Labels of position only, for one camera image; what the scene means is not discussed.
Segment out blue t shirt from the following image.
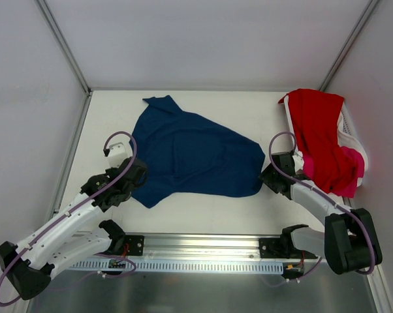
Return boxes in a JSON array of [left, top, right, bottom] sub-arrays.
[[133, 95, 265, 209]]

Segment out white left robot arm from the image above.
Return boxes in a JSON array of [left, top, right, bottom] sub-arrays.
[[0, 157, 148, 301]]

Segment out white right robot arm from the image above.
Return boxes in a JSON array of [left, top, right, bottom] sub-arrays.
[[260, 152, 383, 275]]

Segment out red t shirt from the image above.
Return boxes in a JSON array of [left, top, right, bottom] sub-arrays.
[[277, 88, 360, 196]]

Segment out pink t shirt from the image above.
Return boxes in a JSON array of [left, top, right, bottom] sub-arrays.
[[302, 145, 365, 198]]

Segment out white laundry basket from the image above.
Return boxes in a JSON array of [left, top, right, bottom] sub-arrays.
[[292, 103, 369, 198]]

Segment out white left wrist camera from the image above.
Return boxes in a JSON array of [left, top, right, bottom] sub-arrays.
[[103, 142, 131, 168]]

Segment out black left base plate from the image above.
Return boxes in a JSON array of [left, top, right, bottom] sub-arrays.
[[117, 235, 145, 257]]

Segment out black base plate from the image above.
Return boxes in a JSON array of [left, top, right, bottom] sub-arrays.
[[117, 235, 145, 257], [259, 237, 317, 260]]

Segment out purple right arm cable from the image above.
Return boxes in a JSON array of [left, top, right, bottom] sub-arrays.
[[268, 131, 377, 284]]

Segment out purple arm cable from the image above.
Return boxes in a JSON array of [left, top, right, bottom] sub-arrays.
[[268, 131, 377, 284], [0, 130, 138, 307]]

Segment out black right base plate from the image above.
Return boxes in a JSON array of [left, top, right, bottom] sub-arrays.
[[259, 237, 317, 260]]

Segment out aluminium mounting rail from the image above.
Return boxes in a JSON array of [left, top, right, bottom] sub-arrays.
[[26, 230, 380, 263]]

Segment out white slotted cable duct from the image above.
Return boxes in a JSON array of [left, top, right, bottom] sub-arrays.
[[69, 258, 284, 275]]

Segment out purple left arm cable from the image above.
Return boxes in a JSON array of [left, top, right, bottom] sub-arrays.
[[0, 130, 138, 307]]

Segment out left aluminium frame post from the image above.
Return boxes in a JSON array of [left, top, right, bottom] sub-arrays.
[[34, 0, 91, 96]]

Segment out aluminium frame post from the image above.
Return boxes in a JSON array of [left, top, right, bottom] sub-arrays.
[[34, 0, 91, 96], [319, 0, 381, 92]]

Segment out right aluminium frame post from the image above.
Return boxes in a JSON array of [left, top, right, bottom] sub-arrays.
[[319, 0, 381, 92]]

